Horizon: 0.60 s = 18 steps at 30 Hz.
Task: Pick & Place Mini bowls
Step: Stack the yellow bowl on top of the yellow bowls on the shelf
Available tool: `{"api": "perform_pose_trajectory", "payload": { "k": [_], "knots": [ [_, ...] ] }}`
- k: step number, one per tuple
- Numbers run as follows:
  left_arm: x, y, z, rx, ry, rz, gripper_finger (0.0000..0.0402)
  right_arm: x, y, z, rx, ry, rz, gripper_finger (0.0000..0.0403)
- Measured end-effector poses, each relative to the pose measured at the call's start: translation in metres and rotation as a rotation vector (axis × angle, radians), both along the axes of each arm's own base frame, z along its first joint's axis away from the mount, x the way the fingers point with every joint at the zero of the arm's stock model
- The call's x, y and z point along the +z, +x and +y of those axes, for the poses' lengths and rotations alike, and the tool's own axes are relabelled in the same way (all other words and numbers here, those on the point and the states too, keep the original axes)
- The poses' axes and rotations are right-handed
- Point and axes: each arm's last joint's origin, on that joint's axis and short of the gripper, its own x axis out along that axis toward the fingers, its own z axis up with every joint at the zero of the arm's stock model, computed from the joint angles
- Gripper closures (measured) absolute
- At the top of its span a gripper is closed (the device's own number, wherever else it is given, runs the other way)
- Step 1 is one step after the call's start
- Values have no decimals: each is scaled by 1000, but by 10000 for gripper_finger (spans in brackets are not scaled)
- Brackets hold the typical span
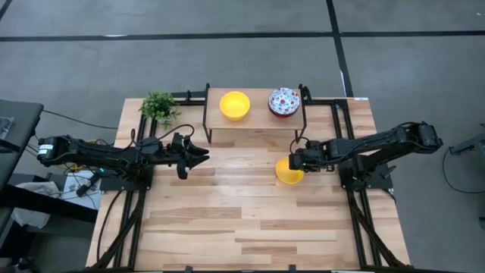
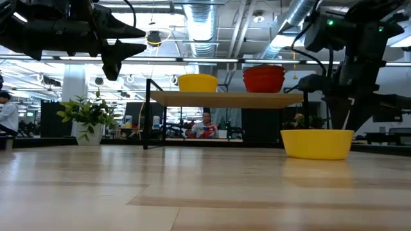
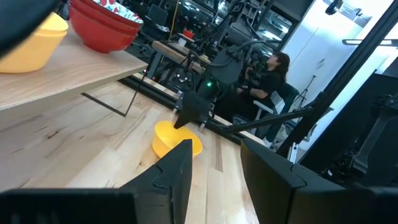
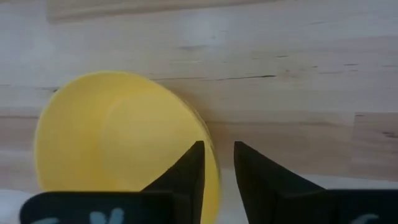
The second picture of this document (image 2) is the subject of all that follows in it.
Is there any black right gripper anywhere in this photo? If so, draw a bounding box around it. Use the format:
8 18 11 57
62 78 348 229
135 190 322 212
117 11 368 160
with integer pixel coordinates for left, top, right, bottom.
297 22 411 131

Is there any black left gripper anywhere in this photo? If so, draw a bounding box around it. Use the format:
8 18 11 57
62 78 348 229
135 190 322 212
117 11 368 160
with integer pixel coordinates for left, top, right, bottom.
41 6 148 81

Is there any black hanging ceiling lamp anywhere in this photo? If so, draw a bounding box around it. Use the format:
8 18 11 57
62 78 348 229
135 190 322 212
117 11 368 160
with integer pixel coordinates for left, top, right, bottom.
146 30 162 47

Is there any black monitor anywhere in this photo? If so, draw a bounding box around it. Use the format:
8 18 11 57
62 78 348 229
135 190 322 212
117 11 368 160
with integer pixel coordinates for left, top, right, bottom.
372 108 404 123

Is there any small green potted plant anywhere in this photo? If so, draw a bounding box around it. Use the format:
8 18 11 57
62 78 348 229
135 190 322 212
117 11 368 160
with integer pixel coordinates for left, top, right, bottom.
56 90 122 147

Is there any ceiling light strip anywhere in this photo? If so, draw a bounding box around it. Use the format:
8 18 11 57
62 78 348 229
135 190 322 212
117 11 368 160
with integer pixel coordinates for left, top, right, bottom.
0 55 411 67

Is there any wooden shelf with black legs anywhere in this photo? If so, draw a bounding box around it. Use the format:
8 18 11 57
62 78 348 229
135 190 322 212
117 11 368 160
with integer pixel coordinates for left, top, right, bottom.
143 78 311 151

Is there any person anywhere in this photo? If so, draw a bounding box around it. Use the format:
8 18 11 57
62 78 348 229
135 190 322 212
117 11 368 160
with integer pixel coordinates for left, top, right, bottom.
0 91 19 137
185 111 223 139

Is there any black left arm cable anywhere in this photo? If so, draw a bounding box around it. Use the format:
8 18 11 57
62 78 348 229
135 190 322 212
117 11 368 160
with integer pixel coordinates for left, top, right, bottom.
121 0 137 29

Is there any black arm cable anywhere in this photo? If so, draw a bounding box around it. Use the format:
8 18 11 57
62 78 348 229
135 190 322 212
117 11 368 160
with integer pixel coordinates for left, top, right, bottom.
288 0 335 80
121 0 137 29

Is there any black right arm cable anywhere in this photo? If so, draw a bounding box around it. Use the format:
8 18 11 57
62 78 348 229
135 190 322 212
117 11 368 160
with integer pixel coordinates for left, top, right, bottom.
288 0 335 80

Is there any silver ventilation duct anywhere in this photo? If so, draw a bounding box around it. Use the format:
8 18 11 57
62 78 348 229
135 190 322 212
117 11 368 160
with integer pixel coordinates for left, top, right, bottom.
256 0 319 60
182 0 220 85

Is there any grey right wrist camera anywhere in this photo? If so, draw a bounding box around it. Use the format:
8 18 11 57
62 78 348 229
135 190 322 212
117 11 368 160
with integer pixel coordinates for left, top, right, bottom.
303 6 349 54

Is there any black aluminium table frame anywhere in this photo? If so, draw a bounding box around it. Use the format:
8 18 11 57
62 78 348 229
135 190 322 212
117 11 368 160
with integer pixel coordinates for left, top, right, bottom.
12 137 411 157

